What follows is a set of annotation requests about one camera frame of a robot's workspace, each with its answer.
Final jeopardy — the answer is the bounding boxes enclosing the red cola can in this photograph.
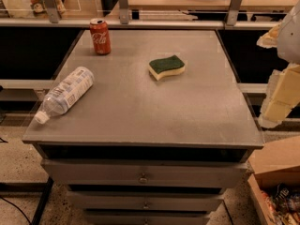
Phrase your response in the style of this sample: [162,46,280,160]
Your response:
[89,19,112,55]

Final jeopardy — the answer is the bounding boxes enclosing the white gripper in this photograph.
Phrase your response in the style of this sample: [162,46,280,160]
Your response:
[257,1,300,128]

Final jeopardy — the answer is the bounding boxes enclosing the metal railing with posts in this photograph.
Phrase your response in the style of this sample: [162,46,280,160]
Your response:
[0,0,277,30]

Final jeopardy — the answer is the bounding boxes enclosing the green and yellow sponge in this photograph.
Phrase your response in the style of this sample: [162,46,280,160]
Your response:
[148,55,186,81]

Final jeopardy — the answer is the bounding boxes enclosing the clear plastic water bottle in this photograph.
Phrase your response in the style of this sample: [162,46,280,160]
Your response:
[34,67,94,124]

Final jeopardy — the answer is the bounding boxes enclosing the black floor cable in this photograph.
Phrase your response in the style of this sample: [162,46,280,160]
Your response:
[0,196,34,225]

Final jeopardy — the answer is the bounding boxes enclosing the cardboard box with snacks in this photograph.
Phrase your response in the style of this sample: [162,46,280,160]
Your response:
[247,136,300,225]

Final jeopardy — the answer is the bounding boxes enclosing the grey drawer cabinet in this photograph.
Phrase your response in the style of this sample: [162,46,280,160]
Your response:
[24,30,263,225]

